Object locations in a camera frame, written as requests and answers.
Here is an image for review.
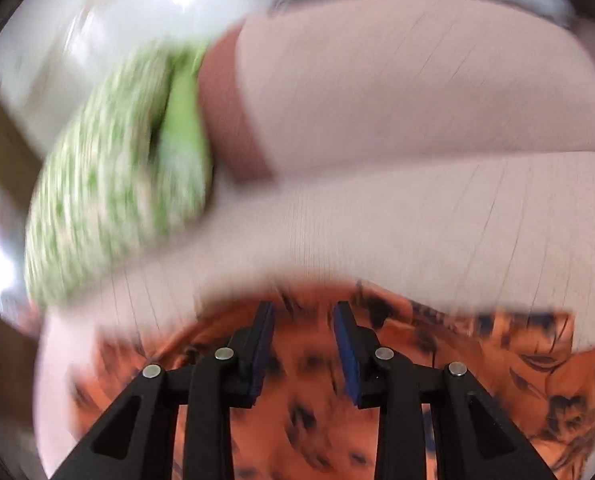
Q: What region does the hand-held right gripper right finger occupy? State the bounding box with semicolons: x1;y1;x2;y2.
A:
333;301;559;480

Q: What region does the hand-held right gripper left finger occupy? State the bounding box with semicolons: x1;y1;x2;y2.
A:
52;301;275;480

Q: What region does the orange floral garment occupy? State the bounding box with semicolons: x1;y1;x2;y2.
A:
68;280;595;480

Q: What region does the pink quilted sofa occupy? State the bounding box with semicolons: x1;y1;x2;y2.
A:
32;149;595;480

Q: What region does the green checked pillow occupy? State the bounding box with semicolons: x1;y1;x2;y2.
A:
24;42;216;309

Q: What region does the pink bolster cushion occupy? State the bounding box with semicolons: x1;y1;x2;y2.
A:
200;0;595;184

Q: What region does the brown wooden glass door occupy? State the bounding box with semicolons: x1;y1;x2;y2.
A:
0;65;46;211

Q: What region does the grey pillow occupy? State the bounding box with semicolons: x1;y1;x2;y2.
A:
265;0;578;31

